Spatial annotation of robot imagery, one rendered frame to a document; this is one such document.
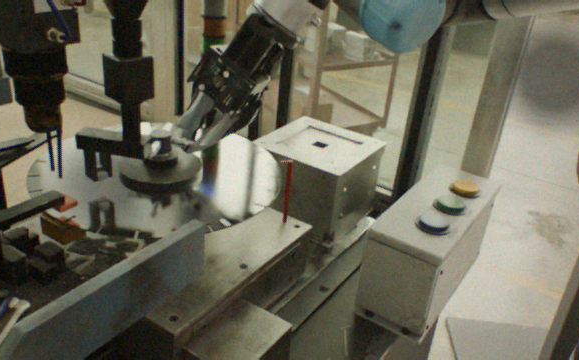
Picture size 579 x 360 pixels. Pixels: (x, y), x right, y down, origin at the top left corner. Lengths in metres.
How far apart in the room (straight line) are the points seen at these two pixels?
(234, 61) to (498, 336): 1.63
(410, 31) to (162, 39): 0.85
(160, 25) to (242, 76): 0.71
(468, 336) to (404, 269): 1.28
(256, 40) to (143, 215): 0.24
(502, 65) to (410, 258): 0.36
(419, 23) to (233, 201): 0.31
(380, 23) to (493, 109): 0.45
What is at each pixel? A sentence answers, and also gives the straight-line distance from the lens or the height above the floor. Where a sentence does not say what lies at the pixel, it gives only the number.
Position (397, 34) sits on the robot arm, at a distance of 0.59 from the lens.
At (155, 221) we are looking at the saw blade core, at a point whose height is 0.95.
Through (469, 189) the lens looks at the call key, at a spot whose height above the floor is 0.91.
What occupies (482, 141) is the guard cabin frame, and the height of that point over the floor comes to 0.95.
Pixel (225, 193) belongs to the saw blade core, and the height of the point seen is 0.95.
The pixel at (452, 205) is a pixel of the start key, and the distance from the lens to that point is 0.88.
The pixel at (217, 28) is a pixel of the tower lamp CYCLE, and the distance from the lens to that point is 1.01.
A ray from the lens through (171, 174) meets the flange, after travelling 0.76.
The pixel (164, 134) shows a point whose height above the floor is 1.00.
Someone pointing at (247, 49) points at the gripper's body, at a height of 1.14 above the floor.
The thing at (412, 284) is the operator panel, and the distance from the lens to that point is 0.81.
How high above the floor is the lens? 1.31
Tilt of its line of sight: 28 degrees down
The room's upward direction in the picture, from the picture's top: 6 degrees clockwise
